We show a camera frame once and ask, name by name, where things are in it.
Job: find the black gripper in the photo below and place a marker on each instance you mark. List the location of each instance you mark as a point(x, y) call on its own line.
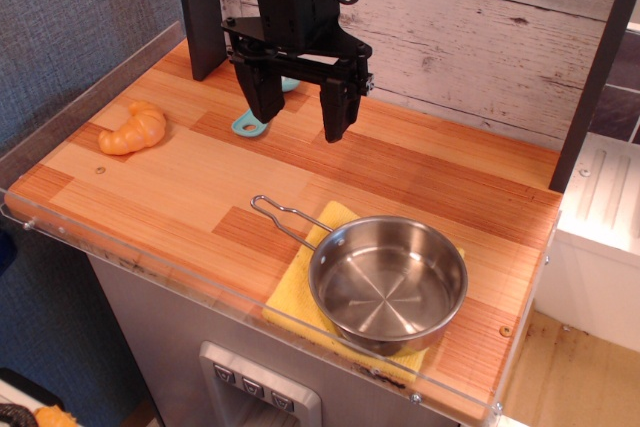
point(291, 28)

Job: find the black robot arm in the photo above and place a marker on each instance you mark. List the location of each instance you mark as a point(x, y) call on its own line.
point(307, 68)

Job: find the stainless steel pan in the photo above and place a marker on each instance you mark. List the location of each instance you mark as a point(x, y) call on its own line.
point(385, 279)

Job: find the orange toy croissant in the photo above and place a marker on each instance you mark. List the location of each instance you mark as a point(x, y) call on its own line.
point(145, 128)

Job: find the yellow cloth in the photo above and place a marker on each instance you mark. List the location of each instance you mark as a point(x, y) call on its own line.
point(295, 292)

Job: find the clear acrylic guard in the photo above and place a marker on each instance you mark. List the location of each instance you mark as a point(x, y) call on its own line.
point(219, 250)

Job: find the grey toy fridge cabinet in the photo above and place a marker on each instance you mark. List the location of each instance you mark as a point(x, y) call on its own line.
point(165, 328)

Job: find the silver dispenser panel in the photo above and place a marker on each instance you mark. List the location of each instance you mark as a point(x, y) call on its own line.
point(245, 393)

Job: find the orange plush toy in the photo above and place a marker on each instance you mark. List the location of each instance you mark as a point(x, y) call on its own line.
point(54, 416)

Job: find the dark left post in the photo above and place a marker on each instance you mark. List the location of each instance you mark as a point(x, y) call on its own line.
point(205, 36)

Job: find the dark post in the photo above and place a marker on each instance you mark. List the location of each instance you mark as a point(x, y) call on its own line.
point(205, 36)
point(606, 52)

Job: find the dark right post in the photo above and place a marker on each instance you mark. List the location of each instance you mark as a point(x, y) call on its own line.
point(606, 52)

